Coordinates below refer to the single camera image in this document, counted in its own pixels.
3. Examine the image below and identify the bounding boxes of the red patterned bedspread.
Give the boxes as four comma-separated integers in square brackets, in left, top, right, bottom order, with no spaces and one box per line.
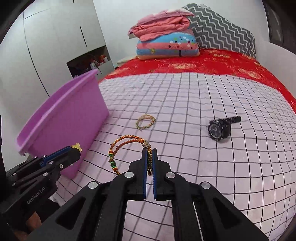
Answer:
[99,49,295,110]

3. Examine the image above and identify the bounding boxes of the small yellow flower clip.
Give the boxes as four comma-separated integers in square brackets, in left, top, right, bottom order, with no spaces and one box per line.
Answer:
[71,143,82,152]

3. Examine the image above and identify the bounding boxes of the pink folded quilt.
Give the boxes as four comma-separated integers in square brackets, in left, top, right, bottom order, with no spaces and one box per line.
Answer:
[127,9,194,41]

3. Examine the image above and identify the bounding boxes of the white bedside table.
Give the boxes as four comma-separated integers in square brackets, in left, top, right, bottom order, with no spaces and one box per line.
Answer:
[116,55,137,67]

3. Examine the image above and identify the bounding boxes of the orange braided bracelet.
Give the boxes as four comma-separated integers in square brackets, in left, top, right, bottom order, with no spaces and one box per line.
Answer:
[108,134,153,176]

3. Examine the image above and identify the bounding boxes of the white wardrobe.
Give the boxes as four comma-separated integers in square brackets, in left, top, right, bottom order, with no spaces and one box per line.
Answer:
[0,0,115,117]

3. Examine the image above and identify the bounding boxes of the green yellow braided bracelet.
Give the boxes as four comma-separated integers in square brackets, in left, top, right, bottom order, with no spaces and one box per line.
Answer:
[135,113,157,130]

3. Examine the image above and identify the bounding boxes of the purple plastic basin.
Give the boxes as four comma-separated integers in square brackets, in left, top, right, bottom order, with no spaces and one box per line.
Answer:
[16,70,109,179]

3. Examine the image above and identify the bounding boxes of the dark framed window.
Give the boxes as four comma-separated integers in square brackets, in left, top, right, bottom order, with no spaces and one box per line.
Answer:
[262,0,295,54]

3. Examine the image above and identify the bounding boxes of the left hand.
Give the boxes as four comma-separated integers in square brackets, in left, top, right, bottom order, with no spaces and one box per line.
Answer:
[12,212,42,240]

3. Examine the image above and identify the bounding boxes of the black wrist watch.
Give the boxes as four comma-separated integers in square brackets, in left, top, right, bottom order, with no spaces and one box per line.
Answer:
[208,116,241,141]

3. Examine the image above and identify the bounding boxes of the grey chevron pillow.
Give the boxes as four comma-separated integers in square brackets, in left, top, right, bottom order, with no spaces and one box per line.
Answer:
[183,3,256,58]

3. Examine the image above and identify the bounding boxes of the pink grid blanket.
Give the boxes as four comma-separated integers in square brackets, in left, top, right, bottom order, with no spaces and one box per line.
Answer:
[53,73,295,240]

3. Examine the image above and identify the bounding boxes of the colourful striped pillow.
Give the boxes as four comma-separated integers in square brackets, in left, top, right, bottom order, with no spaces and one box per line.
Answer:
[136,29,200,60]

